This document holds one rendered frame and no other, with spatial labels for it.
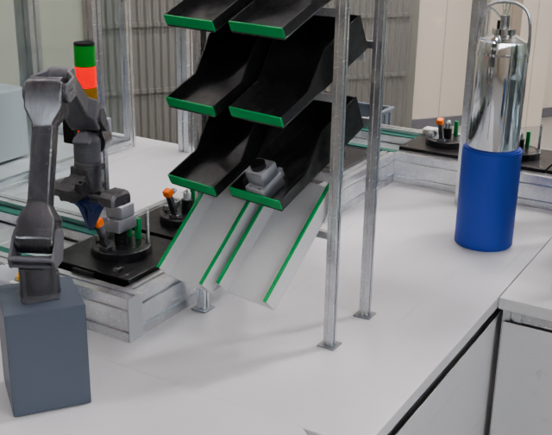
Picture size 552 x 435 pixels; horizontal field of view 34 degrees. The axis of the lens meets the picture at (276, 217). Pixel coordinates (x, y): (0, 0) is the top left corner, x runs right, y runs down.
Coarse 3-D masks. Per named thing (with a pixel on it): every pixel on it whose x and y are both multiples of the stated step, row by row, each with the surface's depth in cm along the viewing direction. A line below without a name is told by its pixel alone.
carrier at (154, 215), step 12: (180, 192) 241; (192, 192) 228; (180, 204) 230; (192, 204) 225; (144, 216) 229; (156, 216) 229; (168, 216) 224; (180, 216) 222; (132, 228) 221; (144, 228) 220; (156, 228) 221; (168, 228) 221
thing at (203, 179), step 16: (240, 96) 193; (224, 112) 190; (208, 128) 188; (224, 128) 192; (240, 128) 192; (256, 128) 180; (208, 144) 189; (224, 144) 189; (240, 144) 187; (256, 144) 181; (192, 160) 186; (208, 160) 186; (224, 160) 185; (240, 160) 183; (176, 176) 181; (192, 176) 183; (208, 176) 182; (224, 176) 176; (208, 192) 177
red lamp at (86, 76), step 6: (78, 72) 210; (84, 72) 210; (90, 72) 210; (96, 72) 212; (78, 78) 210; (84, 78) 210; (90, 78) 211; (96, 78) 212; (84, 84) 211; (90, 84) 211; (96, 84) 213
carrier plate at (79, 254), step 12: (84, 240) 212; (156, 240) 213; (168, 240) 213; (72, 252) 205; (84, 252) 205; (156, 252) 206; (60, 264) 200; (72, 264) 198; (84, 264) 198; (96, 264) 199; (108, 264) 199; (120, 264) 199; (132, 264) 199; (144, 264) 199; (156, 264) 199; (96, 276) 196; (108, 276) 194; (120, 276) 192; (132, 276) 193
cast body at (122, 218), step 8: (112, 208) 201; (120, 208) 200; (128, 208) 202; (112, 216) 202; (120, 216) 201; (128, 216) 202; (104, 224) 202; (112, 224) 201; (120, 224) 201; (128, 224) 203; (136, 224) 206; (120, 232) 201
